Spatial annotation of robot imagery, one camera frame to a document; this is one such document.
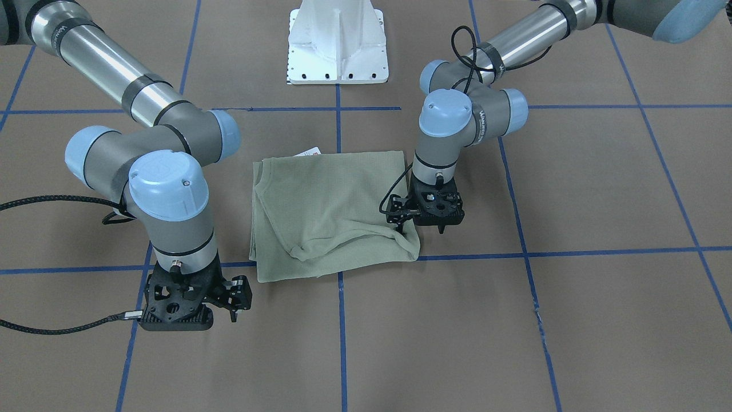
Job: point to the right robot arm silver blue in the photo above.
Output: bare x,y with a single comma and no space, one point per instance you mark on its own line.
153,176

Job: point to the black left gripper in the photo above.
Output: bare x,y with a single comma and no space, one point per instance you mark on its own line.
398,209

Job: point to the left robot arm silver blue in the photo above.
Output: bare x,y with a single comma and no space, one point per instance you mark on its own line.
462,106

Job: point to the olive green long-sleeve shirt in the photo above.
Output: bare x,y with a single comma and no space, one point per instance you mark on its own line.
319,215

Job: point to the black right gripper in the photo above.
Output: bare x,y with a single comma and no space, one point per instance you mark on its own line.
238,292

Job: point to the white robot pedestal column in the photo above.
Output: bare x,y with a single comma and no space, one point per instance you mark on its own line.
337,42

